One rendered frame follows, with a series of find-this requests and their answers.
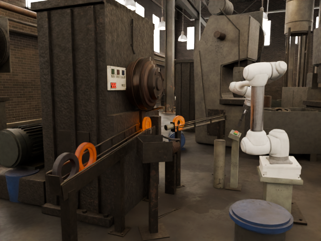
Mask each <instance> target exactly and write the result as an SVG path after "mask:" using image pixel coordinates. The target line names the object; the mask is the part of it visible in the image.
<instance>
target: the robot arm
mask: <svg viewBox="0 0 321 241"><path fill-rule="evenodd" d="M286 70H287V64H286V63H285V62H283V61H278V62H268V63H266V62H262V63H254V64H250V65H248V66H246V67H245V68H244V71H243V76H244V78H245V80H246V81H242V82H241V81H240V82H232V83H230V86H229V90H230V91H232V92H233V93H235V94H238V95H241V96H244V97H246V99H245V102H244V103H245V104H244V105H243V108H245V109H244V110H243V113H242V116H241V118H240V119H239V123H238V125H237V126H239V127H240V125H241V123H242V121H243V118H244V116H245V114H246V113H247V109H248V110H249V109H251V119H250V130H249V131H248V132H247V134H246V137H244V138H243V139H242V141H241V143H240V145H241V149H242V151H243V152H245V153H247V154H250V155H262V154H269V156H267V157H266V159H267V160H268V161H269V164H293V162H292V161H291V160H290V159H289V138H288V135H287V133H286V132H285V131H284V130H280V129H273V130H271V131H270V132H269V135H266V133H265V131H264V130H263V118H264V88H265V85H266V84H268V83H270V82H272V81H275V80H277V79H279V78H280V77H282V76H283V75H284V74H285V72H286ZM248 86H250V87H248Z"/></svg>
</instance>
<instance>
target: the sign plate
mask: <svg viewBox="0 0 321 241"><path fill-rule="evenodd" d="M112 69H114V70H115V74H112ZM117 70H120V75H117ZM122 70H124V71H125V75H122ZM115 84H116V85H115ZM112 85H113V86H112ZM107 89H108V90H126V69H125V68H121V67H115V66H107Z"/></svg>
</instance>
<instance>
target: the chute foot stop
mask: <svg viewBox="0 0 321 241"><path fill-rule="evenodd" d="M48 181H49V188H50V194H53V195H58V196H62V189H61V181H60V176H56V175H48Z"/></svg>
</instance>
